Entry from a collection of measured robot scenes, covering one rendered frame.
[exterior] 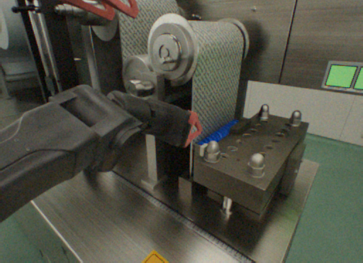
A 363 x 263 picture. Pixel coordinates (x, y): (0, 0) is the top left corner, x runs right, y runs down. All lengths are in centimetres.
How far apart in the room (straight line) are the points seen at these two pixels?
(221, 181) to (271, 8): 51
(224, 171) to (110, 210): 29
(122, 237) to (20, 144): 35
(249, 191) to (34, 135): 36
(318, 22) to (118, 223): 70
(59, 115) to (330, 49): 64
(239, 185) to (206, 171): 8
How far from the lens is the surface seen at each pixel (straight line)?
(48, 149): 20
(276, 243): 53
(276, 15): 73
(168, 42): 47
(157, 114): 34
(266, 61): 74
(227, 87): 62
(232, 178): 45
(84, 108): 25
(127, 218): 54
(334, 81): 70
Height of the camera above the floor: 130
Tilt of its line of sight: 26 degrees down
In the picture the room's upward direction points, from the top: straight up
